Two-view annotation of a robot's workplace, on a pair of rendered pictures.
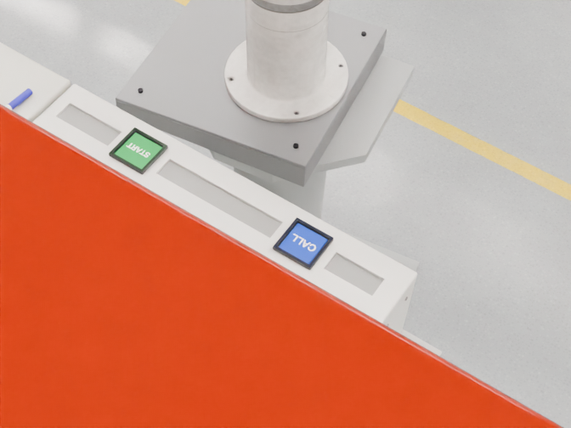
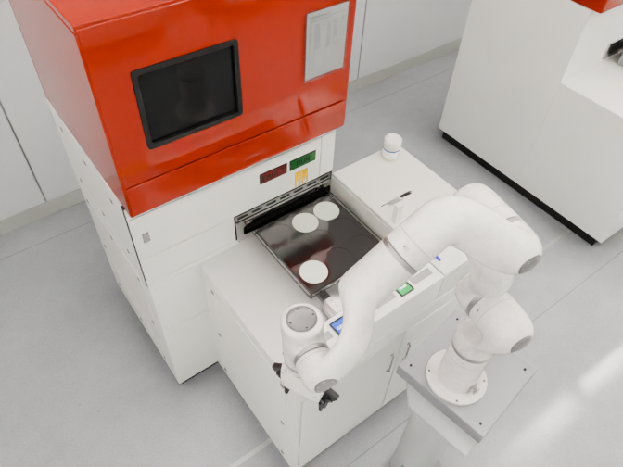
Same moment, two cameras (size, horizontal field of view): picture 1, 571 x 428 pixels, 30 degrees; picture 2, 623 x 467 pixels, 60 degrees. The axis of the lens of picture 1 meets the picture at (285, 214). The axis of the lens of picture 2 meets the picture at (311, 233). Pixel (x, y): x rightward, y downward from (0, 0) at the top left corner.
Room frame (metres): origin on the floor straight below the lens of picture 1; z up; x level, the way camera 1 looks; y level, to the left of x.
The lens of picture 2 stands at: (0.99, -0.90, 2.39)
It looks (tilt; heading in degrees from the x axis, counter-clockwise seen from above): 48 degrees down; 111
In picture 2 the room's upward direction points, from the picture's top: 3 degrees clockwise
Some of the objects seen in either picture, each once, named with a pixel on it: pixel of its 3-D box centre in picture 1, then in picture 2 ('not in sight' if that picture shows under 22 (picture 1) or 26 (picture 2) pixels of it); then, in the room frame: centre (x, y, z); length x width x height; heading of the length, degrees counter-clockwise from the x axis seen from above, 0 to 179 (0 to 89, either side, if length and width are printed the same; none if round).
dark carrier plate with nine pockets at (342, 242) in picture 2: not in sight; (321, 240); (0.55, 0.33, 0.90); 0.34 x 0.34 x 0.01; 60
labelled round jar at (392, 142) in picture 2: not in sight; (391, 147); (0.64, 0.82, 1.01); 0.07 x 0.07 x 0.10
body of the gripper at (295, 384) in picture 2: not in sight; (304, 372); (0.79, -0.38, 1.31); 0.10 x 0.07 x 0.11; 175
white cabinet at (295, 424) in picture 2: not in sight; (344, 321); (0.68, 0.35, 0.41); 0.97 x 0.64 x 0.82; 60
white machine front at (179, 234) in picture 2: not in sight; (242, 202); (0.26, 0.27, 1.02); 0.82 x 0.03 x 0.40; 60
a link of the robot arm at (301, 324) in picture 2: not in sight; (303, 338); (0.78, -0.38, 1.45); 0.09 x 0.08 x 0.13; 138
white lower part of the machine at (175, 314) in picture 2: not in sight; (212, 251); (-0.04, 0.44, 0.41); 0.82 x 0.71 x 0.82; 60
